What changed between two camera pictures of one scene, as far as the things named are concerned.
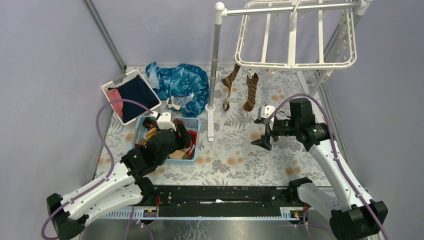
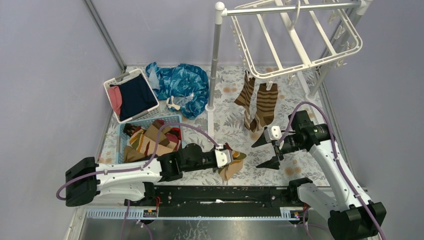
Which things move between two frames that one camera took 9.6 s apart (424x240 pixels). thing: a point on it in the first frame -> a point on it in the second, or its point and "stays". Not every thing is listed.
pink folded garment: (113, 94) stays
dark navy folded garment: (136, 89) stays
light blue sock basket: (191, 124) -> (174, 121)
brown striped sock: (228, 81) -> (244, 98)
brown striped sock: (251, 84) -> (266, 104)
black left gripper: (180, 135) -> (209, 158)
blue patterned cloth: (186, 85) stays
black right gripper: (264, 141) -> (273, 163)
